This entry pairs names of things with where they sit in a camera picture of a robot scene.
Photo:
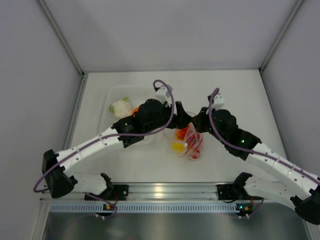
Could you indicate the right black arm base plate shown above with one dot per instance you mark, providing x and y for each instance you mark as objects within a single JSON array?
[{"x": 227, "y": 192}]

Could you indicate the fake orange bell pepper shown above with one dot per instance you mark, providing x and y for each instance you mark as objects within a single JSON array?
[{"x": 182, "y": 134}]

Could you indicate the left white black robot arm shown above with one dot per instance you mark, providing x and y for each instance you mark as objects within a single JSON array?
[{"x": 61, "y": 170}]

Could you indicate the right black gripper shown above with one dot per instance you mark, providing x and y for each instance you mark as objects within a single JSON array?
[{"x": 199, "y": 120}]

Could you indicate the fake white cauliflower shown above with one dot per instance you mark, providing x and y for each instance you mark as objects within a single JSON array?
[{"x": 121, "y": 108}]

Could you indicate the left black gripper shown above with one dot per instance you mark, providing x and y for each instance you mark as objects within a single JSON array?
[{"x": 181, "y": 119}]

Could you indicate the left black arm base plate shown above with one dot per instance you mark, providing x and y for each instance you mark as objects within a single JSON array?
[{"x": 115, "y": 192}]

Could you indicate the aluminium mounting rail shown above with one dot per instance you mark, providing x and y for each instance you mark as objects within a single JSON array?
[{"x": 167, "y": 191}]

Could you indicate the white slotted cable duct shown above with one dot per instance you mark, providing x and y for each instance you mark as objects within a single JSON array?
[{"x": 95, "y": 207}]

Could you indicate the white plastic basket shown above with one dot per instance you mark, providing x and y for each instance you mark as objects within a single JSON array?
[{"x": 134, "y": 94}]

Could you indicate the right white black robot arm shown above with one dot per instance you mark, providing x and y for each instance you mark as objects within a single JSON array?
[{"x": 294, "y": 187}]

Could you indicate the fake yellow lemon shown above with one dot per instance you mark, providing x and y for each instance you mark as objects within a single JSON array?
[{"x": 179, "y": 147}]

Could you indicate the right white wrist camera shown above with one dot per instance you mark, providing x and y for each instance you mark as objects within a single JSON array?
[{"x": 218, "y": 102}]

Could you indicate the clear zip top bag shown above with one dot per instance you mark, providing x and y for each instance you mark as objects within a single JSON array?
[{"x": 169, "y": 134}]

